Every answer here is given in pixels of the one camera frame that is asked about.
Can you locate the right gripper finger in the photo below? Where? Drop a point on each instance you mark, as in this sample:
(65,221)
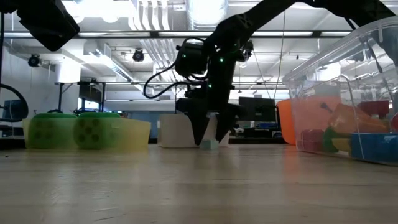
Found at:
(224,124)
(199,127)

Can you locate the pale blue square brick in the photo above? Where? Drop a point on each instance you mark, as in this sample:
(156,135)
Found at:
(209,145)

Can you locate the red long brick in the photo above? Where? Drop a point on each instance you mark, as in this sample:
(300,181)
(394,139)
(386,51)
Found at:
(312,140)

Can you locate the green foam die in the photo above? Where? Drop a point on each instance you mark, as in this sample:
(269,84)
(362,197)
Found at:
(93,130)
(51,130)

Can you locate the red stepped brick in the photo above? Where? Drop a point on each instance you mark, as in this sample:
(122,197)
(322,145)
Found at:
(395,122)

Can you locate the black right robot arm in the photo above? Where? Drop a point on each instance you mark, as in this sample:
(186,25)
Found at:
(264,12)

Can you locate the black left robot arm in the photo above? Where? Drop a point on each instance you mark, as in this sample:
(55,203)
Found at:
(46,21)

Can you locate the white plastic bin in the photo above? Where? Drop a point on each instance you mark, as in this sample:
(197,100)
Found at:
(174,130)

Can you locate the black computer monitor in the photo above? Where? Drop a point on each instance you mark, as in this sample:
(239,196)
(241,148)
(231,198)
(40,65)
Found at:
(259,109)

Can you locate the orange plastic bucket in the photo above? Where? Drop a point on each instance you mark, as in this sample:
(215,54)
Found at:
(286,124)

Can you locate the yellow translucent plastic bin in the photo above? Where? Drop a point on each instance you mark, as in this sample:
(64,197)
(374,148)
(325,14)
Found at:
(136,133)

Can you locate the black ceiling spotlight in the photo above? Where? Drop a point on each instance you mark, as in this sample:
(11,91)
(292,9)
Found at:
(34,60)
(138,55)

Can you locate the clear plastic bin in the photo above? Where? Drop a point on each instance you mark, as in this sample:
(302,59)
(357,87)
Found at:
(342,62)

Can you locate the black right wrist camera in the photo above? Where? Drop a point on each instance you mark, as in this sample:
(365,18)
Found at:
(191,60)

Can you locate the silver ventilation duct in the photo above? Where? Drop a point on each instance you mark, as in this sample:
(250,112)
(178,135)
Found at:
(202,12)

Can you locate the background rig frame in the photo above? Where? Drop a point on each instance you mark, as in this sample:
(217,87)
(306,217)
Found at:
(59,99)

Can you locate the dark wall screen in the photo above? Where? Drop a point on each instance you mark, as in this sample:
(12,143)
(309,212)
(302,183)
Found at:
(12,110)

